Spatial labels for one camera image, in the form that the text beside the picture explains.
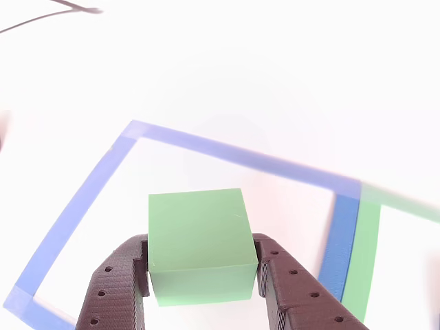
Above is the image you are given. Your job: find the green block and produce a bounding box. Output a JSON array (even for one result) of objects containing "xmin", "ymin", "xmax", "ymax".
[{"xmin": 147, "ymin": 188, "xmax": 259, "ymax": 307}]

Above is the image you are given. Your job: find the green square frame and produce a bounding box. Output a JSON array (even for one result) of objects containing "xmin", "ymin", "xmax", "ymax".
[{"xmin": 340, "ymin": 184, "xmax": 440, "ymax": 324}]

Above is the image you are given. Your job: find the blue square frame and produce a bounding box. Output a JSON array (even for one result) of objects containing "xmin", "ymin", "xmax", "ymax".
[{"xmin": 2, "ymin": 119, "xmax": 362, "ymax": 330}]

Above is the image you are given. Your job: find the thin black cable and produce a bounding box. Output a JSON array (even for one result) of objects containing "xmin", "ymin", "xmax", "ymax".
[{"xmin": 0, "ymin": 0, "xmax": 104, "ymax": 35}]

